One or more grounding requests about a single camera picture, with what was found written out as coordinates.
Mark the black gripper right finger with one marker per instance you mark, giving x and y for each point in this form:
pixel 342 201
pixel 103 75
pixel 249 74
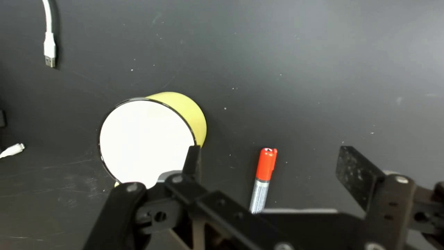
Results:
pixel 393 203

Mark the silver pen with orange cap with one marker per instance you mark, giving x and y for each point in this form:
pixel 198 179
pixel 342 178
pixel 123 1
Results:
pixel 267 164

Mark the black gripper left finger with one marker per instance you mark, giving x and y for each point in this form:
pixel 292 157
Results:
pixel 125 217

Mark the yellow enamel mug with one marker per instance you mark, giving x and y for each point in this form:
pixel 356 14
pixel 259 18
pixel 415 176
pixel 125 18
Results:
pixel 143 139

